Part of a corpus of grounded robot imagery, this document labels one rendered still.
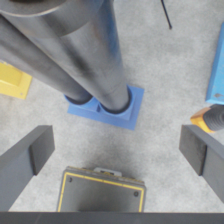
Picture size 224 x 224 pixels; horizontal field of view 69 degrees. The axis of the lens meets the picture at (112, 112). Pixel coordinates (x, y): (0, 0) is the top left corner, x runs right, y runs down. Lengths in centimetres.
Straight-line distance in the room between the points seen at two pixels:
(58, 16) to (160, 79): 155
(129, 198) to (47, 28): 131
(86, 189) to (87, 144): 48
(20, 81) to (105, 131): 114
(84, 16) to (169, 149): 153
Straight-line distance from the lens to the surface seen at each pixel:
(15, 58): 71
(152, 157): 170
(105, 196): 146
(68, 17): 31
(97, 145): 172
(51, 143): 16
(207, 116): 53
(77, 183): 149
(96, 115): 172
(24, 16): 31
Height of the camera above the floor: 167
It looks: 79 degrees down
